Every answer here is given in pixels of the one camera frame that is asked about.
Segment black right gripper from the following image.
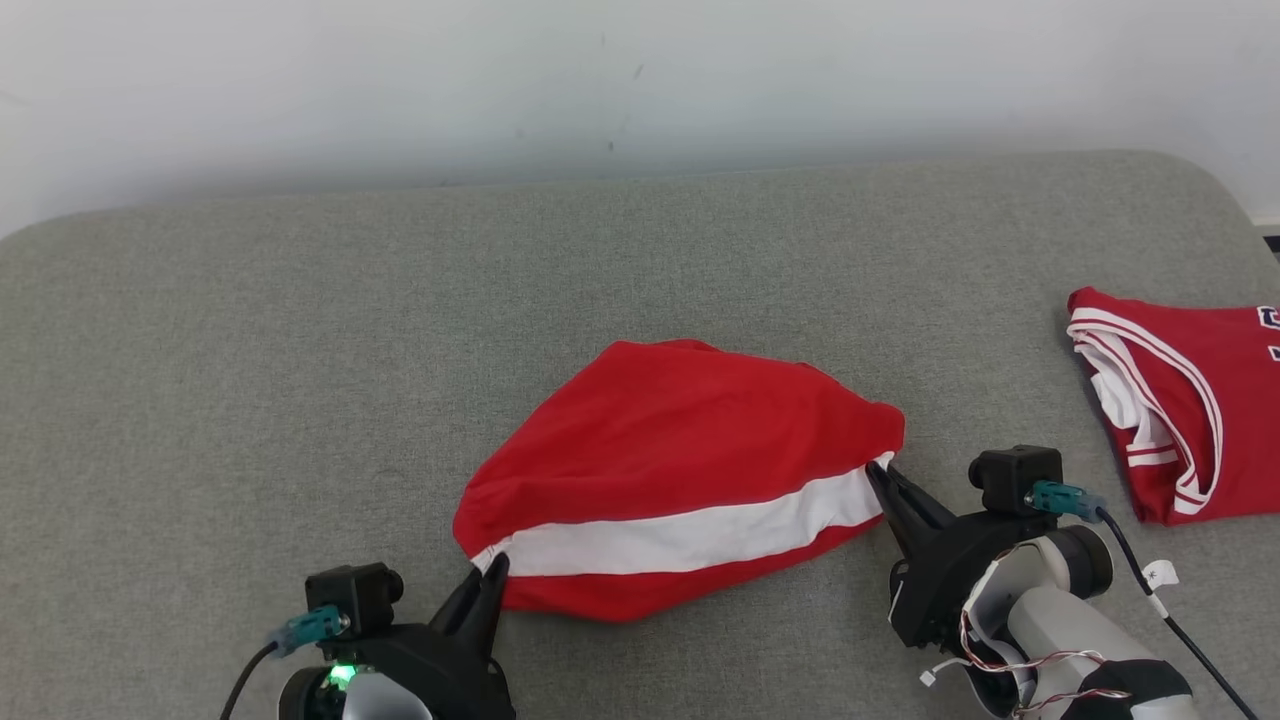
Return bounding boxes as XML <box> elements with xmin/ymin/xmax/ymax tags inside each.
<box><xmin>865</xmin><ymin>460</ymin><xmax>1059</xmax><ymax>651</ymax></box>

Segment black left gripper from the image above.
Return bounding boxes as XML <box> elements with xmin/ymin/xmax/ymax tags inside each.
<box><xmin>343</xmin><ymin>552</ymin><xmax>517</xmax><ymax>720</ymax></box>

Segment red white-striped shorts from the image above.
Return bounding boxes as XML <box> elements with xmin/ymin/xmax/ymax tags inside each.
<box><xmin>451</xmin><ymin>339</ymin><xmax>907</xmax><ymax>624</ymax></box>

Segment red lettered basketball jersey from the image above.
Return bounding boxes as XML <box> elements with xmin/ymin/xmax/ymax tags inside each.
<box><xmin>1065</xmin><ymin>286</ymin><xmax>1280</xmax><ymax>527</ymax></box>

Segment thin red white wires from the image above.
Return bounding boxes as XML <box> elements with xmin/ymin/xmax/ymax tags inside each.
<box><xmin>917</xmin><ymin>598</ymin><xmax>1133</xmax><ymax>718</ymax></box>

